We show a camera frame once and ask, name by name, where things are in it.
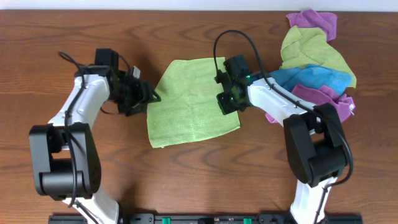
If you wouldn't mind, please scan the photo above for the light green cloth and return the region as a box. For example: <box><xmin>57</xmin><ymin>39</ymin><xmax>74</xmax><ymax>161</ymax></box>
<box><xmin>147</xmin><ymin>57</ymin><xmax>240</xmax><ymax>148</ymax></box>

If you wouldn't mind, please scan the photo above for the purple cloth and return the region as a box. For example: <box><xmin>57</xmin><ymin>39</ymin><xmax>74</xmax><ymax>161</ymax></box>
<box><xmin>264</xmin><ymin>83</ymin><xmax>356</xmax><ymax>124</ymax></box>
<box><xmin>286</xmin><ymin>9</ymin><xmax>338</xmax><ymax>41</ymax></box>

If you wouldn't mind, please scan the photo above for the blue cloth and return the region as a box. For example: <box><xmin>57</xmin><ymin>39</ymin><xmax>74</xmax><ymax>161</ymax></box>
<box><xmin>270</xmin><ymin>64</ymin><xmax>352</xmax><ymax>95</ymax></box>

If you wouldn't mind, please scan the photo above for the purple cloth far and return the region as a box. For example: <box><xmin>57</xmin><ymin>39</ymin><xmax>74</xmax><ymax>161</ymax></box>
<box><xmin>286</xmin><ymin>9</ymin><xmax>338</xmax><ymax>41</ymax></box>

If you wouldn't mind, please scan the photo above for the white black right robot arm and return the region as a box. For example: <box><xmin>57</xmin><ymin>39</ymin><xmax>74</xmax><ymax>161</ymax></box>
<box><xmin>215</xmin><ymin>55</ymin><xmax>350</xmax><ymax>223</ymax></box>

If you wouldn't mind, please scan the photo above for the purple cloth near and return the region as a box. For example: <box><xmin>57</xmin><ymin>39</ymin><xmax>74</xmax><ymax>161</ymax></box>
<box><xmin>264</xmin><ymin>83</ymin><xmax>356</xmax><ymax>124</ymax></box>

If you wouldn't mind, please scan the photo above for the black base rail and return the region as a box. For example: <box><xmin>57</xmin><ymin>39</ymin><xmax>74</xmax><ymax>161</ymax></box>
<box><xmin>48</xmin><ymin>213</ymin><xmax>363</xmax><ymax>224</ymax></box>

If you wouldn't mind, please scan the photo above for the olive green cloth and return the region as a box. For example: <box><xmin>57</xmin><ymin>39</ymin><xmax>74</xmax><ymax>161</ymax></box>
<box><xmin>280</xmin><ymin>26</ymin><xmax>357</xmax><ymax>88</ymax></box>

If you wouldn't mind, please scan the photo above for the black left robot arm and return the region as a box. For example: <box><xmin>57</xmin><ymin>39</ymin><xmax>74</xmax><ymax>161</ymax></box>
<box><xmin>29</xmin><ymin>49</ymin><xmax>161</xmax><ymax>223</ymax></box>

